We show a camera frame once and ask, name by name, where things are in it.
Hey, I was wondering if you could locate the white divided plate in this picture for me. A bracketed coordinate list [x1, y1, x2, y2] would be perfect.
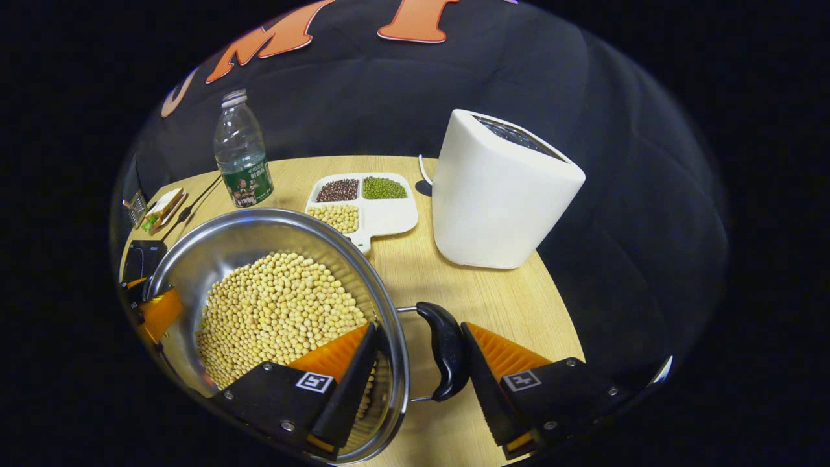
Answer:
[304, 172, 420, 256]

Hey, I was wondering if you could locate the green mung bean portion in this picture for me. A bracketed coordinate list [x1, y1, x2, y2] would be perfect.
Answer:
[362, 176, 409, 200]

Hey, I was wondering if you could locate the metal wire holder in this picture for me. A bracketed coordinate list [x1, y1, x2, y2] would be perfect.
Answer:
[122, 190, 148, 229]

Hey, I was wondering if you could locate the white toaster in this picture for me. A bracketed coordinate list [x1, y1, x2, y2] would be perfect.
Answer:
[431, 108, 586, 270]

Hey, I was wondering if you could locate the small white plate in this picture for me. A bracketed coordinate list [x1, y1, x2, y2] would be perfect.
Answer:
[144, 189, 189, 235]

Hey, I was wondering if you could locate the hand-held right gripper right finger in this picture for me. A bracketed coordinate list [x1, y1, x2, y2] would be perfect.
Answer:
[460, 321, 627, 461]

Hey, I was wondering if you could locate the red bean portion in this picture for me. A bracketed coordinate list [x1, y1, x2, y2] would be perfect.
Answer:
[316, 178, 359, 203]

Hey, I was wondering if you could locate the clear plastic bottle green label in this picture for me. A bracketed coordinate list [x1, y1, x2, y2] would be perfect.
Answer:
[213, 89, 275, 209]

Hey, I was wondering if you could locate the steel pot with black handle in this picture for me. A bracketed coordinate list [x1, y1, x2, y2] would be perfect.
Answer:
[144, 207, 471, 466]

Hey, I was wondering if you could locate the black power cable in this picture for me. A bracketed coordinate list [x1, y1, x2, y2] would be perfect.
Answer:
[161, 174, 223, 242]

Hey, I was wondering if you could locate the large soybean heap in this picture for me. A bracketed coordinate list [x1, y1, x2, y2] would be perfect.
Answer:
[195, 252, 380, 419]

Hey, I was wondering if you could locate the small soybean portion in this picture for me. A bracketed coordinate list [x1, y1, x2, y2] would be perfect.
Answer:
[307, 204, 359, 235]

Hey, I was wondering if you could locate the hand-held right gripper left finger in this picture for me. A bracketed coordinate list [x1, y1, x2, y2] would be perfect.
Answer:
[211, 322, 381, 462]

